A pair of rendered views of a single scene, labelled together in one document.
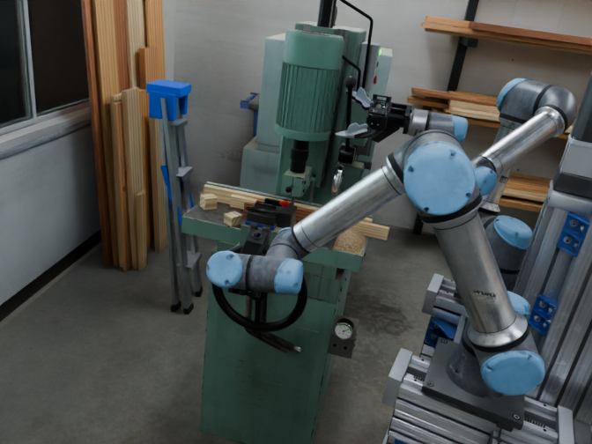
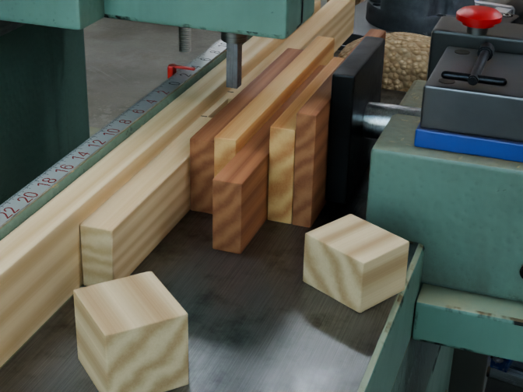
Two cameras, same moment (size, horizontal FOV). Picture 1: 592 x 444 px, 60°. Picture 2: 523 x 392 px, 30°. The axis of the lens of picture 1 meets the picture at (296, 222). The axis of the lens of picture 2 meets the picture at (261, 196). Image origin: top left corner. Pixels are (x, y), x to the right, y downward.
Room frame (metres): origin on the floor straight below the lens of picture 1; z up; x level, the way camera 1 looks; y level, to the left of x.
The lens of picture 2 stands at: (1.49, 0.69, 1.19)
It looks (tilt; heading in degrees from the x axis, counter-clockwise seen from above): 26 degrees down; 278
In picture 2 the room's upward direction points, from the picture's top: 1 degrees clockwise
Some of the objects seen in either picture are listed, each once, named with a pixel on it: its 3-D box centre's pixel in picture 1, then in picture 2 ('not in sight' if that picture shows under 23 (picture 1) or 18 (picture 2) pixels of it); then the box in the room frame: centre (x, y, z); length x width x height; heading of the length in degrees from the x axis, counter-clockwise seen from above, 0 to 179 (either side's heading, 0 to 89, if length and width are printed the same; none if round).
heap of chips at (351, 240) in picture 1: (351, 237); (406, 55); (1.48, -0.18, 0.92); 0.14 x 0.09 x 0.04; 170
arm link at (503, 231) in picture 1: (506, 240); not in sight; (1.47, -0.66, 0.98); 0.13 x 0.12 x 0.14; 36
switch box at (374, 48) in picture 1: (367, 67); not in sight; (1.90, -0.18, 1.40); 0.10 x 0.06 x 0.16; 170
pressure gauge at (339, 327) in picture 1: (344, 330); not in sight; (1.36, -0.20, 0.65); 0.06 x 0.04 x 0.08; 80
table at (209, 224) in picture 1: (273, 236); (359, 222); (1.51, 0.07, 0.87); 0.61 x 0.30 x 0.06; 80
